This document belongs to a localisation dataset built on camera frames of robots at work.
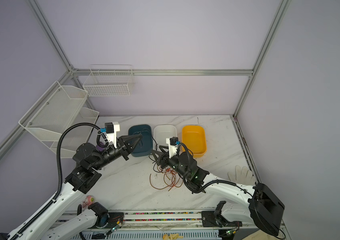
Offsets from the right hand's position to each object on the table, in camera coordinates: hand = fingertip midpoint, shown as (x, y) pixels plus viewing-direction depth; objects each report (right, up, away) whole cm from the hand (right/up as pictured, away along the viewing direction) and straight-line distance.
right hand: (154, 149), depth 70 cm
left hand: (-4, +7, -11) cm, 13 cm away
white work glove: (+51, -19, +18) cm, 57 cm away
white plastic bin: (0, +7, +36) cm, 37 cm away
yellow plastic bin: (+24, +4, +38) cm, 45 cm away
